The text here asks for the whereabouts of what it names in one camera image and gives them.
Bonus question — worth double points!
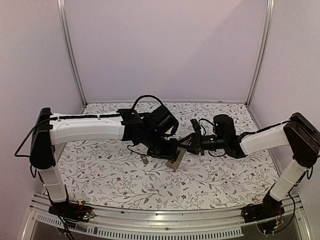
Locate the aluminium front rail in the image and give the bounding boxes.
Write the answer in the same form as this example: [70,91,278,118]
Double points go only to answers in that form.
[21,194,307,240]

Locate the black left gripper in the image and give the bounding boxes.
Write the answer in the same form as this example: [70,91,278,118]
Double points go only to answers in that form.
[142,129,178,160]

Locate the aluminium frame post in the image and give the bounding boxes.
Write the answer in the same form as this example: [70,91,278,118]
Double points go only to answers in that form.
[245,0,275,107]
[56,0,88,107]

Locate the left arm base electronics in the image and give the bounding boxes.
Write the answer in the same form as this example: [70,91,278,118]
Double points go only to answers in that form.
[47,194,96,240]

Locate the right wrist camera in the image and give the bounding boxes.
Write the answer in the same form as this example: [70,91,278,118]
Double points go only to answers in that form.
[190,119,203,136]

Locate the floral patterned table mat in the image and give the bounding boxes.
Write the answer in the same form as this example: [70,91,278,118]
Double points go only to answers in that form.
[43,101,285,210]

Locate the left aluminium frame post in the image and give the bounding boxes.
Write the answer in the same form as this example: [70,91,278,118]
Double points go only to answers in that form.
[56,0,88,107]

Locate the beige remote control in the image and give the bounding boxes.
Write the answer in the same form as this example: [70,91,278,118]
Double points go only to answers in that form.
[166,147,186,170]

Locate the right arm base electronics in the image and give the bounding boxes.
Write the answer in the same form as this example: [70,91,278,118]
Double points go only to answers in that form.
[241,194,296,236]

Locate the beige battery cover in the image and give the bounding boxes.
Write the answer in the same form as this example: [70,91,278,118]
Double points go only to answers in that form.
[140,155,149,165]

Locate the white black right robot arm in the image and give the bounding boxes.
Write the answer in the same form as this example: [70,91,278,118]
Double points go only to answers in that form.
[178,112,320,218]

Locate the right aluminium frame post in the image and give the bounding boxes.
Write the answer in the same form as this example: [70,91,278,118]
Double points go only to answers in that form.
[245,0,275,107]

